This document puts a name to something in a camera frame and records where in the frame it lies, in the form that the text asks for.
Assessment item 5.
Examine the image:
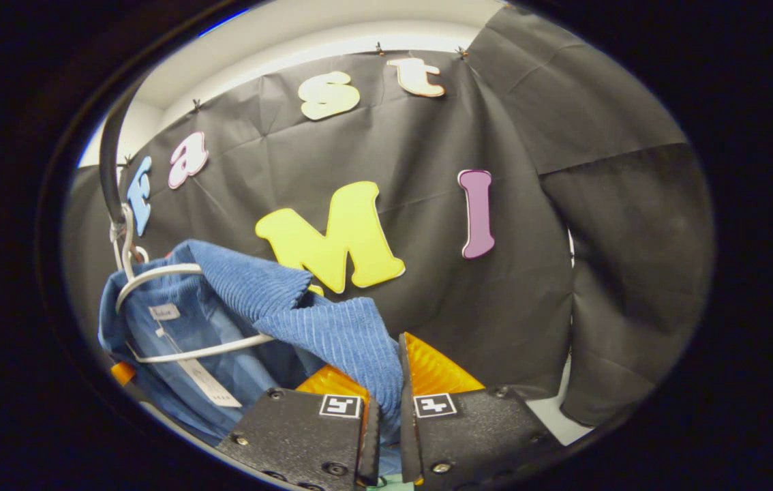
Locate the white clothes hanger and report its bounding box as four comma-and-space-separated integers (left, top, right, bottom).
112, 203, 275, 364

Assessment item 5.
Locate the black backdrop cloth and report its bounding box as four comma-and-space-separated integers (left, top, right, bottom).
63, 5, 714, 427

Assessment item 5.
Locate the blue corduroy shirt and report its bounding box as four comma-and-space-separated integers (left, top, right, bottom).
98, 239, 406, 478

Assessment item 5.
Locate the black clothes rack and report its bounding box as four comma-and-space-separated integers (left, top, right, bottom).
99, 89, 130, 229

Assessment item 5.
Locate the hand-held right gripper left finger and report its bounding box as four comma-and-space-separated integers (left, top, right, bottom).
216, 365, 381, 489

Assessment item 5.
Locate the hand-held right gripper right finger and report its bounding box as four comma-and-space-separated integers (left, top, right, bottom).
397, 332, 560, 487

